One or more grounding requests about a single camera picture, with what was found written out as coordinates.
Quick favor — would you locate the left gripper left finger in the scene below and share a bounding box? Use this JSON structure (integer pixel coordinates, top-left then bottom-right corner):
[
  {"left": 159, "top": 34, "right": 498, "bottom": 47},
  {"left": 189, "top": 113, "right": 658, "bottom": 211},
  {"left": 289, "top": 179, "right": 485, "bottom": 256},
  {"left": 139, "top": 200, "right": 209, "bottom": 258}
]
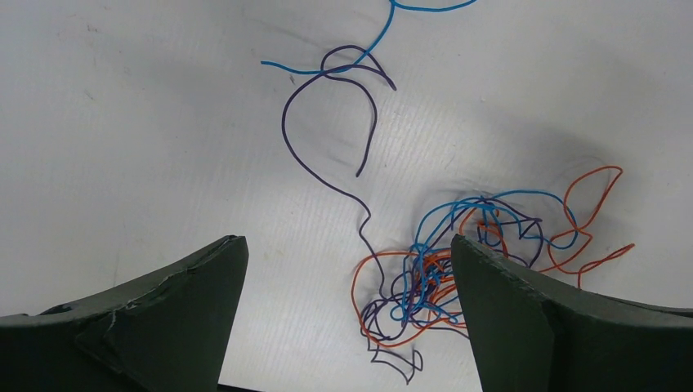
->
[{"left": 1, "top": 235, "right": 248, "bottom": 391}]

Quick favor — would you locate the blue wire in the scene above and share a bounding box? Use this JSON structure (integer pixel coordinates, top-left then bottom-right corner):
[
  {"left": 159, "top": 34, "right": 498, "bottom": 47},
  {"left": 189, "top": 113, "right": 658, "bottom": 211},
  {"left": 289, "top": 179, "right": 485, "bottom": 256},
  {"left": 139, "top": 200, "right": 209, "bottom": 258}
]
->
[{"left": 260, "top": 0, "right": 579, "bottom": 323}]

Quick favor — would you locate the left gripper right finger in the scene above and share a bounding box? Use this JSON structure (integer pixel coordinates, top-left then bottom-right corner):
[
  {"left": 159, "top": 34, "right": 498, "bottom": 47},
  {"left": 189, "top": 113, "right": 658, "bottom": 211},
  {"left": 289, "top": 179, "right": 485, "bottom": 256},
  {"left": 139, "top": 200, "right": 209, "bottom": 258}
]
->
[{"left": 451, "top": 235, "right": 692, "bottom": 391}]

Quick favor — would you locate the orange wire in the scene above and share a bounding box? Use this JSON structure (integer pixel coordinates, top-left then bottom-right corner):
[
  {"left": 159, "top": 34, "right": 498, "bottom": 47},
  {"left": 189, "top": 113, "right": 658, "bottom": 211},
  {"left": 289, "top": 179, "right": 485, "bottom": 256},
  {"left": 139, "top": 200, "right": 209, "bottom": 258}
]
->
[{"left": 351, "top": 165, "right": 636, "bottom": 349}]

